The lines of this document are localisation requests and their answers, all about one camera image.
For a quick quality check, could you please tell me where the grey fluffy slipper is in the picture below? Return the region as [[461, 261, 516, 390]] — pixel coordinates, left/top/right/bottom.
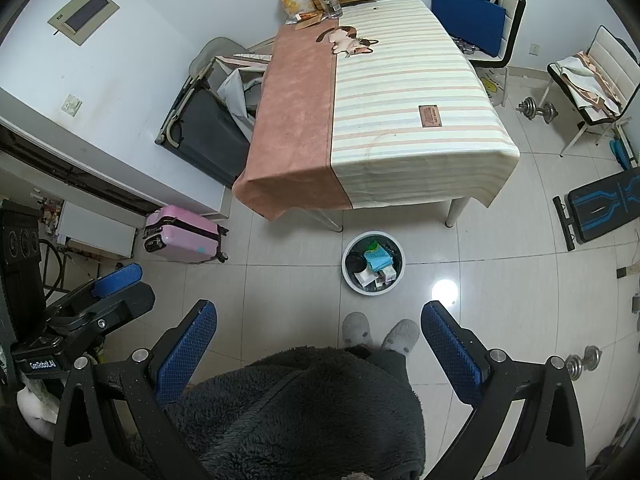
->
[[382, 319, 420, 356], [342, 311, 374, 348]]

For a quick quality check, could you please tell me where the grey wall panel box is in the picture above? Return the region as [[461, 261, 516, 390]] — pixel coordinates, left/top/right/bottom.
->
[[47, 0, 121, 47]]

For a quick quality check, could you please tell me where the pink striped cat tablecloth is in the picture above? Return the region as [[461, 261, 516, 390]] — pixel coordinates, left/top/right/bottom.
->
[[231, 0, 521, 222]]

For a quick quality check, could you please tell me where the white low cabinet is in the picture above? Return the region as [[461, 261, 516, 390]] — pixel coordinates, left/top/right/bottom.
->
[[55, 202, 138, 261]]

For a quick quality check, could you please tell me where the black bin liner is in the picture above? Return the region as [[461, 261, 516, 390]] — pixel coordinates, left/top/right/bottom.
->
[[346, 236, 402, 291]]

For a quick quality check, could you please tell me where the black speaker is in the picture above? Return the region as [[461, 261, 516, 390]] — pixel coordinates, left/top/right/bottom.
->
[[0, 200, 44, 356]]

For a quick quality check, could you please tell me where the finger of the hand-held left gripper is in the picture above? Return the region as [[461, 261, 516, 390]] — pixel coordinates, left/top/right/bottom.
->
[[47, 281, 156, 333], [45, 264, 144, 314]]

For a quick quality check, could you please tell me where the teal plastic packet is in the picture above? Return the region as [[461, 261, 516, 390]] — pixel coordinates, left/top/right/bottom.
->
[[363, 247, 392, 272]]

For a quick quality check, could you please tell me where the person's right leg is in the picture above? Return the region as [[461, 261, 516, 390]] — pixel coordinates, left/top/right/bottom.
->
[[369, 349, 410, 391]]

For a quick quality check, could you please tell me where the blue slipper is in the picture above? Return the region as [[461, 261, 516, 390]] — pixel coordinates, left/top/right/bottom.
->
[[609, 139, 632, 170]]

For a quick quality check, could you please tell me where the open dark suitcase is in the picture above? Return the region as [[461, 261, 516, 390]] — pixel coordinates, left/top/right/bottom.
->
[[155, 36, 271, 188]]

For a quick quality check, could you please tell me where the white black frame chair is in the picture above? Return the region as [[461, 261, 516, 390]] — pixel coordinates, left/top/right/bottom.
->
[[450, 0, 527, 106], [546, 25, 640, 158]]

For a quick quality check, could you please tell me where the metal dumbbell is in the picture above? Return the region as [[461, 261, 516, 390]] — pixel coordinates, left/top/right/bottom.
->
[[565, 345, 603, 386], [517, 99, 558, 123]]

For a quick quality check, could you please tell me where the white cloth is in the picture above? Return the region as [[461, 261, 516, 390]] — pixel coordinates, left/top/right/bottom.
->
[[16, 386, 57, 436]]

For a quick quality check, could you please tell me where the blue board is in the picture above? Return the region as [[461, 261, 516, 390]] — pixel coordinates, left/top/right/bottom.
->
[[431, 0, 507, 58]]

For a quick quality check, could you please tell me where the white round trash bin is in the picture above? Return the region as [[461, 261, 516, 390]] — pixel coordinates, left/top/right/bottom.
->
[[341, 231, 405, 297]]

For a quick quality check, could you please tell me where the flat brown carton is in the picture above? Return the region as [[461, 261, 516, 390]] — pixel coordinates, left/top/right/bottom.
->
[[292, 10, 327, 31]]

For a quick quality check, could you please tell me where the pink suitcase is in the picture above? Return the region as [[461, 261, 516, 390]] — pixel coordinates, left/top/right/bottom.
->
[[142, 205, 230, 265]]

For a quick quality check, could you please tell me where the dark grey fleece robe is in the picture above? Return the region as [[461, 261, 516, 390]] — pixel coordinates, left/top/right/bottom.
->
[[127, 345, 426, 480]]

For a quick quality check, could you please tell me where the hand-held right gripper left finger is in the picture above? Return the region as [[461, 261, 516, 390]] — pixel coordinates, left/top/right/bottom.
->
[[50, 300, 219, 480]]

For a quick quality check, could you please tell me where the white bag yellow print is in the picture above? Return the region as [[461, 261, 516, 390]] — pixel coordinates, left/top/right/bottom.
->
[[477, 67, 504, 106]]

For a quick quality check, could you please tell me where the black blue weight bench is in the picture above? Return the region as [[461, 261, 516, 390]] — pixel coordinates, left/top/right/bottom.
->
[[552, 166, 640, 252]]

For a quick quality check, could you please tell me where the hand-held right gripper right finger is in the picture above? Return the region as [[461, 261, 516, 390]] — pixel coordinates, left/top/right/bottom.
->
[[421, 301, 587, 480]]

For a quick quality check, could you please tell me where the beige cloth bag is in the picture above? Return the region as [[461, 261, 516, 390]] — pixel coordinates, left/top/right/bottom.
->
[[547, 50, 627, 112]]

